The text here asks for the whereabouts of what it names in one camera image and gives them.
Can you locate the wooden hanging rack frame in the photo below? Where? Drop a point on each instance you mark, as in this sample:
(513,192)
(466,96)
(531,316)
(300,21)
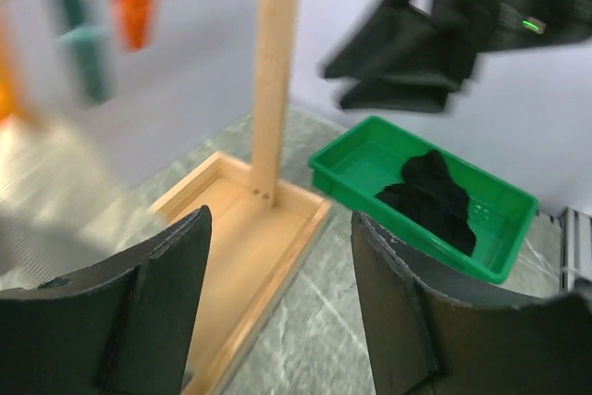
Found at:
(262,225)

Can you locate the orange clip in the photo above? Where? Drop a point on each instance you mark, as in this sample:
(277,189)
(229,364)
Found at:
(136,2)

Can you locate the black garment in bin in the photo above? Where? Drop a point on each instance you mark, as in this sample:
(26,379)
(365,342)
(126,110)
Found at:
(429,196)

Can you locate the aluminium mounting rail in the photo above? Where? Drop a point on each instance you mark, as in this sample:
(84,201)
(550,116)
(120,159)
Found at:
(576,259)

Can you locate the teal clip front left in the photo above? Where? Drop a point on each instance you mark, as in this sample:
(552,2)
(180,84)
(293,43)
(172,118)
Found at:
(85,41)

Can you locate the green plastic bin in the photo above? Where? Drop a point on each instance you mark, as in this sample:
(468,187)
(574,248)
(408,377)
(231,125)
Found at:
(364,160)

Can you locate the taupe underwear beige waistband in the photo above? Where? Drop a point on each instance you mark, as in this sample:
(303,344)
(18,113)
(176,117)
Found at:
(62,209)

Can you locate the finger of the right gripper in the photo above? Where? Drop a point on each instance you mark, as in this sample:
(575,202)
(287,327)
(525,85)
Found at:
(403,44)
(384,94)

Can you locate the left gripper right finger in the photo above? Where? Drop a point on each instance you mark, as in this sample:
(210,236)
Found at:
(432,330)

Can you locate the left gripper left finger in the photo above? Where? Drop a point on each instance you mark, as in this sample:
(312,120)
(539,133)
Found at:
(122,326)

